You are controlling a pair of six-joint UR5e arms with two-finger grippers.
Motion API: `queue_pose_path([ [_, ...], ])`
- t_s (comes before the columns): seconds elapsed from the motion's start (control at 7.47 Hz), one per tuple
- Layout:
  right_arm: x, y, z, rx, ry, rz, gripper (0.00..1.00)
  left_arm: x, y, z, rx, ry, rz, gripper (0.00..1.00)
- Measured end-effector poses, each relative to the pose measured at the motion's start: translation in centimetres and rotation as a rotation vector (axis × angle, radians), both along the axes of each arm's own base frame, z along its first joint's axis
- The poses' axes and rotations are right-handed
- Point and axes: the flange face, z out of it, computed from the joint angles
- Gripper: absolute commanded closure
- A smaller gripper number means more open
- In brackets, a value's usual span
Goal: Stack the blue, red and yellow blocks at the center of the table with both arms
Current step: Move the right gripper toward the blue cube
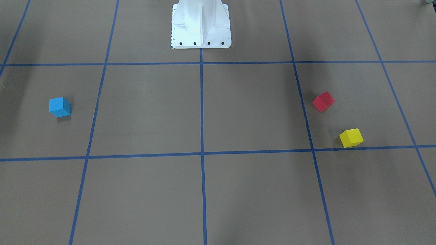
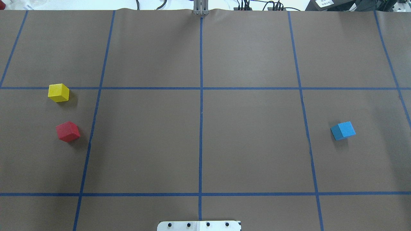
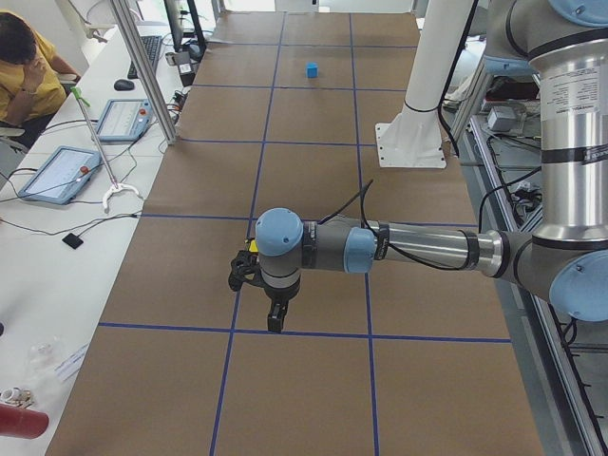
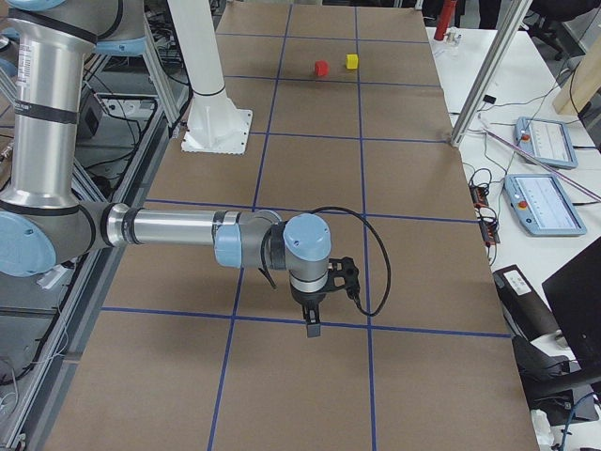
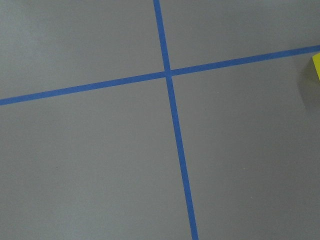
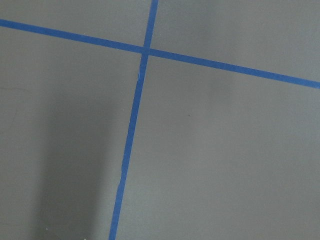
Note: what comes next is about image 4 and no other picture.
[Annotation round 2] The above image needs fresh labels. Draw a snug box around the red block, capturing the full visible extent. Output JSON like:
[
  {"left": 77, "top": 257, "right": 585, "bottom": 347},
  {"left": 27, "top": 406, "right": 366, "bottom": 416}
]
[{"left": 314, "top": 60, "right": 330, "bottom": 78}]

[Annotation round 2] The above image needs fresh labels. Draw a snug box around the yellow block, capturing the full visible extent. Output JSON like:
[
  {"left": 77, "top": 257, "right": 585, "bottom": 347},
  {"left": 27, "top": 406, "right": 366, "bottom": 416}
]
[{"left": 346, "top": 54, "right": 360, "bottom": 70}]

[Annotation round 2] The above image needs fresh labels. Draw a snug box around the orange circuit board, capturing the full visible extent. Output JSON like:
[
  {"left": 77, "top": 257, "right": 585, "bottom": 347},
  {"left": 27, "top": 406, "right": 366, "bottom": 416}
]
[{"left": 470, "top": 185, "right": 489, "bottom": 209}]

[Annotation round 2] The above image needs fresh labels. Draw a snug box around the lower blue teach pendant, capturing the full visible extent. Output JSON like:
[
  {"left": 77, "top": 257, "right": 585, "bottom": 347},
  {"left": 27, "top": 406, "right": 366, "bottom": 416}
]
[{"left": 504, "top": 174, "right": 587, "bottom": 237}]

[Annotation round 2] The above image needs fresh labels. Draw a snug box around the blue teach pendant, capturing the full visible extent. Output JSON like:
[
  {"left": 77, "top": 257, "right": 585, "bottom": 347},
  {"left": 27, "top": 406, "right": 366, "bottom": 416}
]
[
  {"left": 515, "top": 117, "right": 578, "bottom": 169},
  {"left": 504, "top": 174, "right": 587, "bottom": 237}
]

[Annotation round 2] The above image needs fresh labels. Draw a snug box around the black monitor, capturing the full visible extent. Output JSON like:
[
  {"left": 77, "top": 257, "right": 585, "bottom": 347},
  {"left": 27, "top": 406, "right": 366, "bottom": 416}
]
[{"left": 542, "top": 239, "right": 600, "bottom": 366}]

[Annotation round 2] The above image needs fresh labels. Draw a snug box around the upper blue teach pendant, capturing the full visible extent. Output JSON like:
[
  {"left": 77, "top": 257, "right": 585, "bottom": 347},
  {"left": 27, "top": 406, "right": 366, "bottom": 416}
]
[{"left": 515, "top": 117, "right": 578, "bottom": 169}]

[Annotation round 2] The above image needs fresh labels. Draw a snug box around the red cylinder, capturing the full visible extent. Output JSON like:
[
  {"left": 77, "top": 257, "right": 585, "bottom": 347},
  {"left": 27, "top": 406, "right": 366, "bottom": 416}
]
[{"left": 434, "top": 0, "right": 457, "bottom": 41}]

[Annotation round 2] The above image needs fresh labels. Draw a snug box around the white pedestal column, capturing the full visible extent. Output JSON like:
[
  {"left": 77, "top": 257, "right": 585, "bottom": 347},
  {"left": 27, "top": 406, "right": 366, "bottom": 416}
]
[{"left": 168, "top": 0, "right": 253, "bottom": 155}]

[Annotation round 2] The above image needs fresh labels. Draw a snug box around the aluminium frame post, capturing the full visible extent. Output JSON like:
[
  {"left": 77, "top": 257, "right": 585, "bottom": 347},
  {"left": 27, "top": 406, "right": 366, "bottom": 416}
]
[{"left": 450, "top": 0, "right": 532, "bottom": 148}]

